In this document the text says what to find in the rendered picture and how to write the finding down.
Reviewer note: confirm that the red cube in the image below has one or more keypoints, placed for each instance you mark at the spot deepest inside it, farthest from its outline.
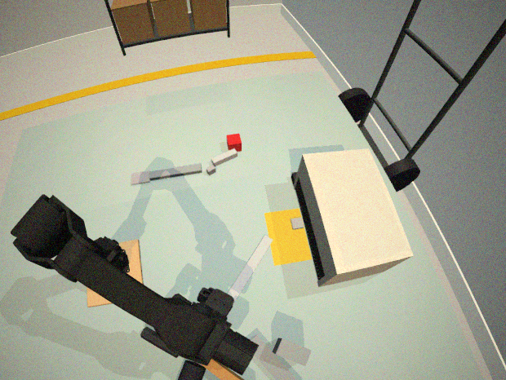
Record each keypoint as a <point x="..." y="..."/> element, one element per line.
<point x="234" y="141"/>

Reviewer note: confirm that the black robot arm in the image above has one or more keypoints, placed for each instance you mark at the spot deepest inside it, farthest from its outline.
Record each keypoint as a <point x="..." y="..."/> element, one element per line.
<point x="50" y="229"/>

